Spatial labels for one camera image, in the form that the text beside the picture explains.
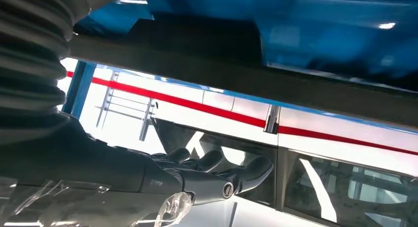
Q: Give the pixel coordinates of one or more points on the blue metal shelf rack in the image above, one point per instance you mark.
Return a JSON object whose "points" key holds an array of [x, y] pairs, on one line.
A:
{"points": [[326, 39]]}

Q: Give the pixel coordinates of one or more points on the chrome metal stand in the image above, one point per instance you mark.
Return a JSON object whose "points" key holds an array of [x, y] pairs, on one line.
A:
{"points": [[145, 121]]}

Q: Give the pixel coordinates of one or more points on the white car with red stripe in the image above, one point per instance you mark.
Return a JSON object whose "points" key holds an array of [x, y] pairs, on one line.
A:
{"points": [[326, 143]]}

